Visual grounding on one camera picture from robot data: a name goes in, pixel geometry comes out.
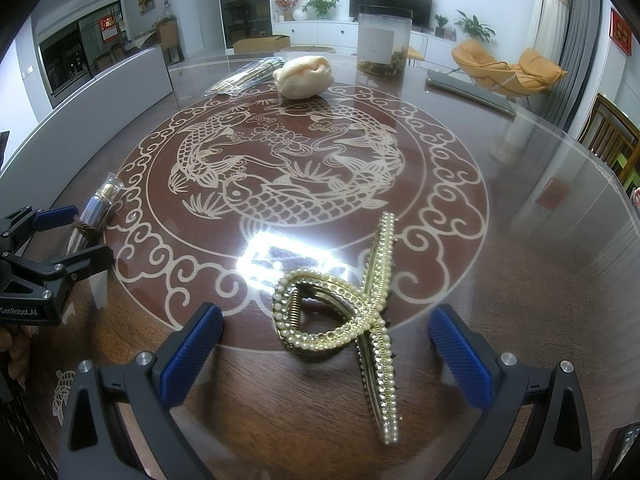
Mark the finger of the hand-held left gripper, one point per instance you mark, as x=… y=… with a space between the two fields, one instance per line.
x=52 y=216
x=75 y=262

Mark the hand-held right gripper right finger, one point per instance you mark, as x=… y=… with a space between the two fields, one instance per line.
x=460 y=360

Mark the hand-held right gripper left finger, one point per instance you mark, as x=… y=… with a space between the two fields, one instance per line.
x=192 y=355

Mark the gold cosmetic tube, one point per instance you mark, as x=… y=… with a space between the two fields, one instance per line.
x=97 y=205

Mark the gold pearl hair claw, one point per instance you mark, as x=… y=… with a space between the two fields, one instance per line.
x=370 y=305

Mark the white partition board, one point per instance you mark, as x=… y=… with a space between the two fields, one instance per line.
x=100 y=95

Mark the brown patterned desktop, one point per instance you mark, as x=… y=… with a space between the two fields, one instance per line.
x=525 y=260

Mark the person's left hand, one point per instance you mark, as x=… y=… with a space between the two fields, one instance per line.
x=12 y=355

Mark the dark patterned clothing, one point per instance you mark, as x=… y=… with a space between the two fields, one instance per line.
x=27 y=435

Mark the dark glass sliding door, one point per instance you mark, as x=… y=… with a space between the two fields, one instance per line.
x=70 y=55

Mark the black smartphone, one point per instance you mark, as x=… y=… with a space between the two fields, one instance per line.
x=629 y=452

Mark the red door poster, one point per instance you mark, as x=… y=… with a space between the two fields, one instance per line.
x=108 y=27

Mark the wooden dining chair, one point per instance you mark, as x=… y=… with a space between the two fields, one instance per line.
x=169 y=40

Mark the clear packet of chopsticks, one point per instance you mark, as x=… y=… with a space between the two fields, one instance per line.
x=245 y=77

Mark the grey tablet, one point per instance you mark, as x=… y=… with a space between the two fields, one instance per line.
x=470 y=92

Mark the cardboard box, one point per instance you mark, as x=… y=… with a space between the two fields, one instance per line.
x=260 y=44

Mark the cream knitted cloth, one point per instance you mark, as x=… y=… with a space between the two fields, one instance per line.
x=300 y=80

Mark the dark glass bookshelf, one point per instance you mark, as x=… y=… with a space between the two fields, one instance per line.
x=245 y=5

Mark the orange lounge chair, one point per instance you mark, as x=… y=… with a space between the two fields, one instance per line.
x=535 y=67

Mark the beige round pet bed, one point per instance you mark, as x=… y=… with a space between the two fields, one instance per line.
x=305 y=50

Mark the red flower bouquet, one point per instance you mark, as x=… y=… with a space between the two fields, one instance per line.
x=286 y=4

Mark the white round vase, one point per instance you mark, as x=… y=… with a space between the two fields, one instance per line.
x=298 y=15

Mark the white television cabinet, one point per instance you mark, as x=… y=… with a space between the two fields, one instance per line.
x=325 y=32

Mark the clear jar with black lid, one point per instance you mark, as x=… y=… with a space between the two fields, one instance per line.
x=382 y=40

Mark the large potted plant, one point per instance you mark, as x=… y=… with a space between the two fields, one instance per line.
x=472 y=25

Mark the small potted plant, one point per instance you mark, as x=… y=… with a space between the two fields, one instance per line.
x=440 y=22

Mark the green leafy potted plant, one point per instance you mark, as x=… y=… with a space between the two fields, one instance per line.
x=320 y=5

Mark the grey curtain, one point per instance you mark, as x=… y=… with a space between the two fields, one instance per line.
x=582 y=35

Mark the black television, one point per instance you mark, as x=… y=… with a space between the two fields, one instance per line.
x=425 y=5

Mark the standing air conditioner with cover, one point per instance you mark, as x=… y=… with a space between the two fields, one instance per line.
x=550 y=10

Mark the red wall hanging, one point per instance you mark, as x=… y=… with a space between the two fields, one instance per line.
x=621 y=31

